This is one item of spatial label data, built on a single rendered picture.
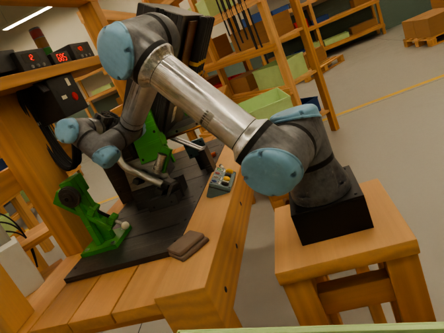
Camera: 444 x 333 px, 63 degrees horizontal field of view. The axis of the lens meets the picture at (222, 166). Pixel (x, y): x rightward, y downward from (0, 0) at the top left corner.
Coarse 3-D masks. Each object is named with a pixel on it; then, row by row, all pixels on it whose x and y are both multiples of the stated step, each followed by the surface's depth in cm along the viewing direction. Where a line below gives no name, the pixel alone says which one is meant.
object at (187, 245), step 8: (192, 232) 103; (176, 240) 102; (184, 240) 100; (192, 240) 99; (200, 240) 100; (208, 240) 100; (168, 248) 100; (176, 248) 98; (184, 248) 97; (192, 248) 98; (176, 256) 98; (184, 256) 96
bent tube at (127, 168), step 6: (120, 156) 141; (120, 162) 141; (126, 168) 141; (132, 168) 141; (132, 174) 141; (138, 174) 140; (144, 174) 139; (150, 174) 140; (150, 180) 139; (156, 180) 138; (162, 180) 139; (162, 186) 140
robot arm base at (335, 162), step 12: (312, 168) 84; (324, 168) 84; (336, 168) 86; (312, 180) 85; (324, 180) 84; (336, 180) 86; (348, 180) 87; (300, 192) 89; (312, 192) 86; (324, 192) 85; (336, 192) 85; (300, 204) 89; (312, 204) 86; (324, 204) 85
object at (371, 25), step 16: (304, 0) 863; (352, 0) 864; (368, 0) 857; (256, 16) 883; (320, 16) 910; (336, 16) 868; (352, 32) 886; (368, 32) 872; (384, 32) 873; (304, 48) 936
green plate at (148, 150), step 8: (152, 120) 139; (152, 128) 139; (144, 136) 140; (152, 136) 140; (160, 136) 140; (136, 144) 142; (144, 144) 141; (152, 144) 140; (160, 144) 139; (144, 152) 141; (152, 152) 141; (144, 160) 142; (152, 160) 141
